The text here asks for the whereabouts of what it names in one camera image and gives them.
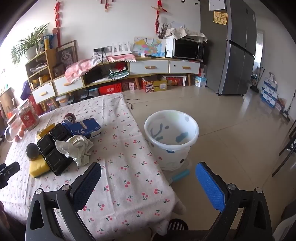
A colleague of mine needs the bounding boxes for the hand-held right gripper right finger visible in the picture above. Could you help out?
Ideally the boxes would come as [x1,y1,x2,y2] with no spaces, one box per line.
[195,161,273,241]

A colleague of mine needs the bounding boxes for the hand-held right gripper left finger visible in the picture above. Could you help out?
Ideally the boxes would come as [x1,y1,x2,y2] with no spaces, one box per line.
[25,162,102,241]

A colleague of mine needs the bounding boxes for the yellow green sponge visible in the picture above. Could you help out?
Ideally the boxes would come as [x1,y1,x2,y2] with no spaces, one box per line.
[29,154,52,178]

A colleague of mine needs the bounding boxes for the white tissue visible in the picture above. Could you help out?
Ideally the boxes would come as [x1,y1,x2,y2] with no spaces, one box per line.
[55,135,94,167]

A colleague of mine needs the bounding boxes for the yellow plastic wrapper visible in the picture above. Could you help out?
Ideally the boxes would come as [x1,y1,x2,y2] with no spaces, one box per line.
[35,124,56,140]

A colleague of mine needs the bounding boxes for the white patterned plastic bin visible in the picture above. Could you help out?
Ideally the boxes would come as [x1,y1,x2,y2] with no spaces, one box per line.
[144,110,200,172]

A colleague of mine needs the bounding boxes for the blue paper carton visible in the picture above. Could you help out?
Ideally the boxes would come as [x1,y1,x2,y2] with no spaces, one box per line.
[61,117,103,139]

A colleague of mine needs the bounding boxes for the cartoon face metal can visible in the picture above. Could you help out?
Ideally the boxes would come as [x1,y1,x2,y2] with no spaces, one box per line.
[62,113,77,124]

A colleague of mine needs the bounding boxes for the dark round object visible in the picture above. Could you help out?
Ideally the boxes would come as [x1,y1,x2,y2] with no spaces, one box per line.
[26,143,40,161]

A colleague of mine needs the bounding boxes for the clear glass jug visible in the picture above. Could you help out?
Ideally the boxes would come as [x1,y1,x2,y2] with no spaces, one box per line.
[4,115,26,142]

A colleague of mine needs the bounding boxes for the cherry print tablecloth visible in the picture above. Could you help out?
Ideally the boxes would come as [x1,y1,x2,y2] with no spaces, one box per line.
[0,93,186,241]

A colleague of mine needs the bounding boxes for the black slatted seat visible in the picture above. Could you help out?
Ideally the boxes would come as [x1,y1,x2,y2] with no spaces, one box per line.
[167,218,189,231]

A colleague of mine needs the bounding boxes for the clear jar with red label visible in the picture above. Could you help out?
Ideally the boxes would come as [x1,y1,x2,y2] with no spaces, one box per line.
[18,100,40,131]

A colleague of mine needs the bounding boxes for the purple cloth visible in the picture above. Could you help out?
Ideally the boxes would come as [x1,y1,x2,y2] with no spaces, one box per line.
[20,81,33,100]

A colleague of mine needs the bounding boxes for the dark wooden chair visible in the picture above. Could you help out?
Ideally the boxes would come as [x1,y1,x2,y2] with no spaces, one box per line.
[272,120,296,178]

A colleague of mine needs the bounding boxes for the red box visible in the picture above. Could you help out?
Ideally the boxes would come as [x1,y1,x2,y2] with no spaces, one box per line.
[99,83,122,95]

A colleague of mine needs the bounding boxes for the white and blue carton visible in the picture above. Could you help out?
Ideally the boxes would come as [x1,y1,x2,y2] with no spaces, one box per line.
[261,95,277,108]
[264,77,278,91]
[261,87,277,100]

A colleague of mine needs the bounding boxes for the flat floor mop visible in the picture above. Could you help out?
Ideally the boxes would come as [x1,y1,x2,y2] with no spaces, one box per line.
[279,100,290,122]

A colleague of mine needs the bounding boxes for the blue and white box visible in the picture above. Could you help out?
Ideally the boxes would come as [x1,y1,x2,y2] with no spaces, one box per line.
[194,75,207,88]

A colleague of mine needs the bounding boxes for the black broom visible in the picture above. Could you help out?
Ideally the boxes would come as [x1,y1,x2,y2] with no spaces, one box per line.
[251,67,264,93]

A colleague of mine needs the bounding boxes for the black electronic box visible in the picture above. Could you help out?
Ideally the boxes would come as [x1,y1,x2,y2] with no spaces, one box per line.
[84,67,109,84]

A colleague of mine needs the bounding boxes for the red patterned bag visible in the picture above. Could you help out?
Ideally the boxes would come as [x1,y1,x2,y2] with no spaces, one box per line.
[276,97,287,110]

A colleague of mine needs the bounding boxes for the clear storage box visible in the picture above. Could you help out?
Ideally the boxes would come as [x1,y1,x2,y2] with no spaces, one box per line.
[163,75,187,87]

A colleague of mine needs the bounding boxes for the printed cardboard box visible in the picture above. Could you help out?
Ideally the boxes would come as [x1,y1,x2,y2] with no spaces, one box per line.
[142,77,167,93]

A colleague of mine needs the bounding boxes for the folded green white bags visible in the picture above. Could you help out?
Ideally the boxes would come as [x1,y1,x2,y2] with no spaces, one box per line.
[109,62,130,80]

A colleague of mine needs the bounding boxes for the pink cloth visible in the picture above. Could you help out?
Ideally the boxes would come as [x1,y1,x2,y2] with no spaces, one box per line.
[64,55,137,82]

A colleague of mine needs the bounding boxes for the framed picture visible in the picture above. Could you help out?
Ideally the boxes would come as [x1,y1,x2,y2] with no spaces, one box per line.
[55,40,78,70]

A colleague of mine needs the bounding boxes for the green potted plant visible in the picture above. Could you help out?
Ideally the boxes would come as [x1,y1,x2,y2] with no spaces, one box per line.
[10,23,50,65]

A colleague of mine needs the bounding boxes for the grey refrigerator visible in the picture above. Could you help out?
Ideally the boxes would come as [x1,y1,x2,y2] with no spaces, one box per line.
[200,0,257,95]

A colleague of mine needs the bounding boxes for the wood and white cabinet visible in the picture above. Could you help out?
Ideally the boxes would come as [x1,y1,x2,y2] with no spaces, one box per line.
[25,47,200,109]

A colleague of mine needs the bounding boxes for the white power strip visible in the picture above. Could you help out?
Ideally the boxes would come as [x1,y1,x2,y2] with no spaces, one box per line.
[93,47,112,55]

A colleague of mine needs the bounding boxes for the black microwave oven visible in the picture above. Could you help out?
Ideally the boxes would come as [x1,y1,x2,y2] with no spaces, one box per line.
[172,37,205,62]

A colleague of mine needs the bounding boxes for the white fence rack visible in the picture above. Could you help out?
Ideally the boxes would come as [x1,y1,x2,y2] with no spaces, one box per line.
[111,41,132,55]

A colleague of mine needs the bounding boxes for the map print bag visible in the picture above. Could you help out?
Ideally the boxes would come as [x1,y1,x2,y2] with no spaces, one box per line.
[132,37,167,57]

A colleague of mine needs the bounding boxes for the patterned cloth cover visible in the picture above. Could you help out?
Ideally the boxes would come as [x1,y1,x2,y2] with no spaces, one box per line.
[165,27,208,43]

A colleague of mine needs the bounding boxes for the dried branches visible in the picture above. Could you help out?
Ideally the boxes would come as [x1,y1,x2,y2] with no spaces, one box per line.
[158,22,174,39]

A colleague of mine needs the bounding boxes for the yellow paper note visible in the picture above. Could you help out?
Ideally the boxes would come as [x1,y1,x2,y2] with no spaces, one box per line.
[213,11,228,25]

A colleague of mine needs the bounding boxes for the red hanging knot decoration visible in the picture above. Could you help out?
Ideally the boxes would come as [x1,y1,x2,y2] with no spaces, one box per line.
[151,0,169,37]

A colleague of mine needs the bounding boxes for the white paper sheet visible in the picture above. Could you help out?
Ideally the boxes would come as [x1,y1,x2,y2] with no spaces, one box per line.
[209,0,226,11]

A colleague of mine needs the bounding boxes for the black floor cable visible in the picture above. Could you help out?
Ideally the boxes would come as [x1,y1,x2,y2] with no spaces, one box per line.
[125,98,139,110]

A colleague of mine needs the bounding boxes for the red chili string decoration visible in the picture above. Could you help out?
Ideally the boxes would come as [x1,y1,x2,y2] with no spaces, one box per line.
[54,0,64,47]

